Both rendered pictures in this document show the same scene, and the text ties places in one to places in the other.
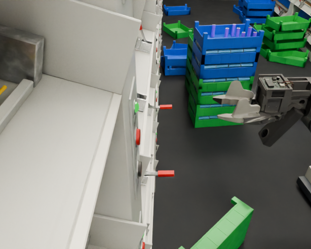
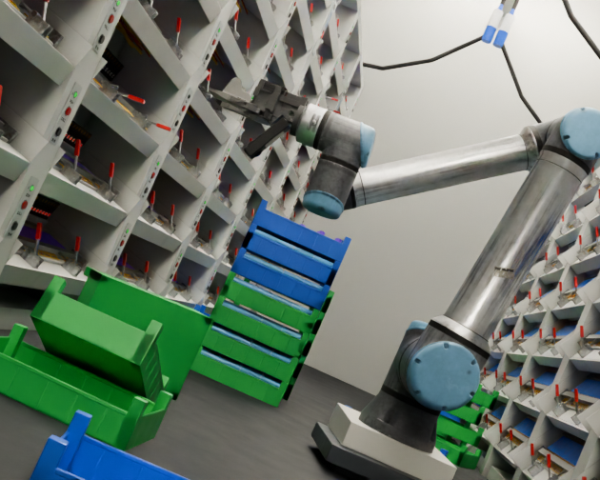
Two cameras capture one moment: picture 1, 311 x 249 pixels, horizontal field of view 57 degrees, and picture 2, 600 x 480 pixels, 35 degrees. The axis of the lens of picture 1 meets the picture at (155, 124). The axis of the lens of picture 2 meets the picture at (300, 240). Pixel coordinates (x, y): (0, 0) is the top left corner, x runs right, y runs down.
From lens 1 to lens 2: 1.80 m
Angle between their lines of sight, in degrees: 40
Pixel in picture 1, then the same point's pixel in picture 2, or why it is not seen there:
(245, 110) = (235, 90)
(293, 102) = (284, 110)
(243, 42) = (316, 241)
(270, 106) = (260, 101)
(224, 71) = (273, 277)
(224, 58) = (280, 253)
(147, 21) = (188, 63)
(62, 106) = not seen: outside the picture
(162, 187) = not seen: hidden behind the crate
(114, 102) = not seen: outside the picture
